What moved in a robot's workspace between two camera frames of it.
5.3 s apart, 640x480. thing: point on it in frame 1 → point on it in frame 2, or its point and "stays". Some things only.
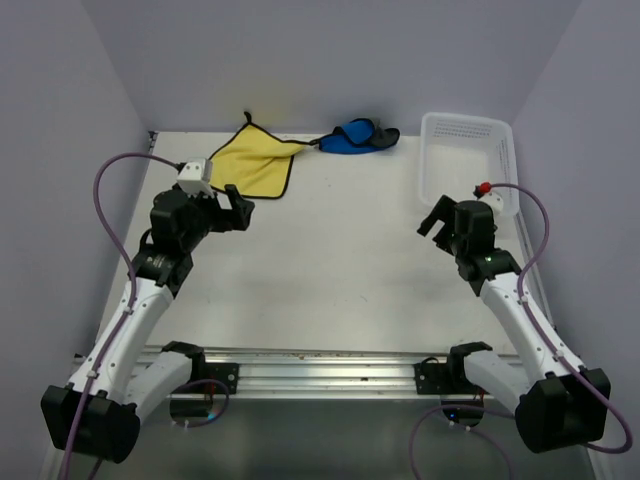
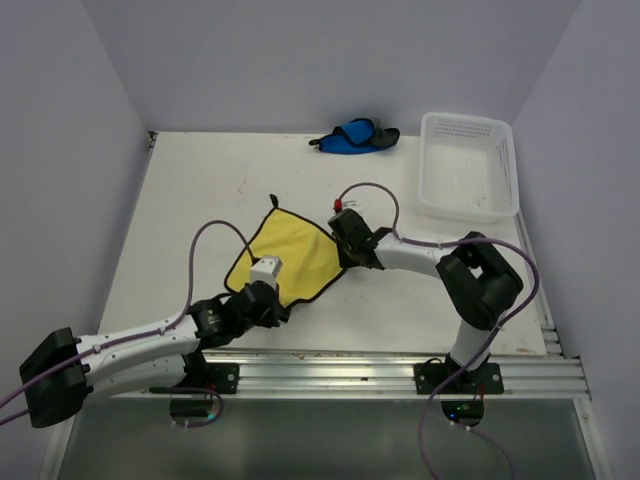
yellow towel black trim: [255, 162] → [309, 253]
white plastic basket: [459, 152] stays
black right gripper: [444, 211] → [346, 261]
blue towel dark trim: [358, 136] stays
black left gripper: [241, 208] → [272, 318]
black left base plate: [228, 373] stays
